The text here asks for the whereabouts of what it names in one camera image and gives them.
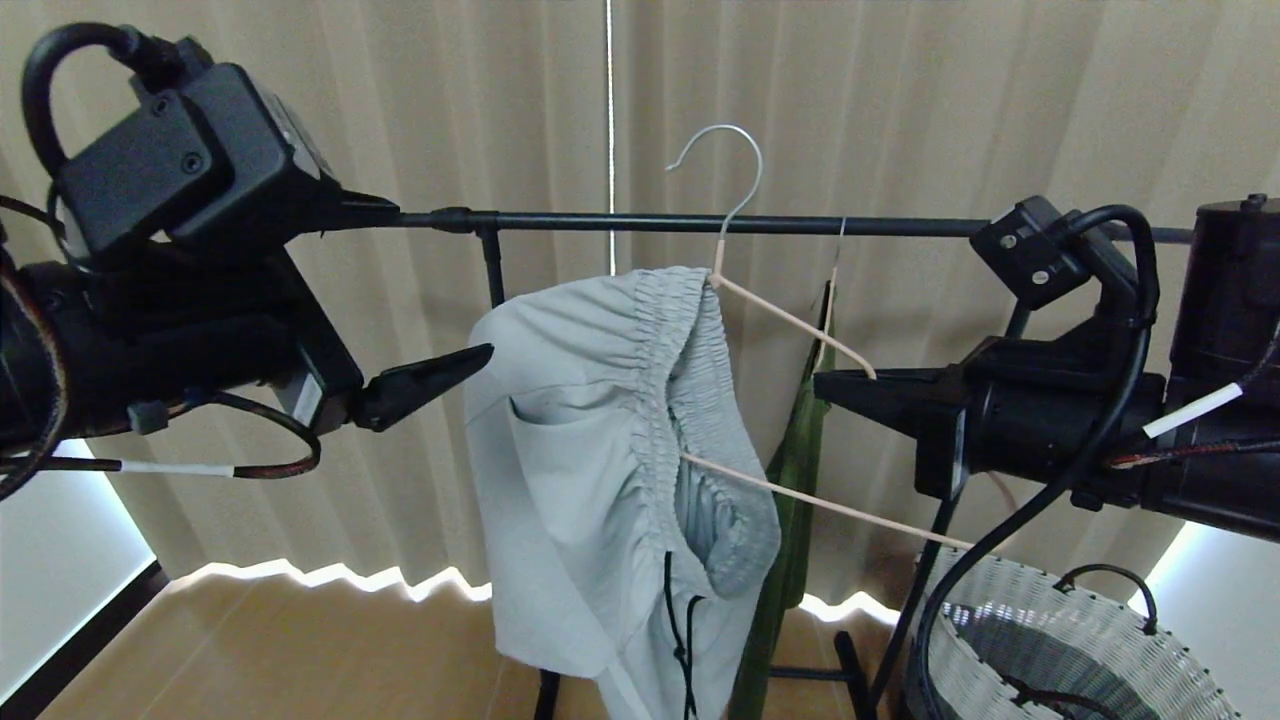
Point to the white laundry basket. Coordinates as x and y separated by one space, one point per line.
1100 640

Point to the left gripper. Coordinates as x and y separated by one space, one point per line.
200 340

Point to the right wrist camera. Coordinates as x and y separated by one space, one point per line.
1040 255

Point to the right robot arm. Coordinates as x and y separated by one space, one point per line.
1230 320

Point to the black clothes rack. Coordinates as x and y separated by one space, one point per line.
800 224

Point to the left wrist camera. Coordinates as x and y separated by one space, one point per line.
190 160

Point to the beige curtain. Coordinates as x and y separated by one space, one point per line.
900 100

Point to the green long-sleeved shirt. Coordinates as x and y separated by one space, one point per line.
795 470

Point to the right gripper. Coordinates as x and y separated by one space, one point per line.
1030 420

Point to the pink clothes hanger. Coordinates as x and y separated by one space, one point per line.
828 320
790 320

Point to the pale grey shorts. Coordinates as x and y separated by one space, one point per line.
570 450

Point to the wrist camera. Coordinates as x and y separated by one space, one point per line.
1040 255
190 160

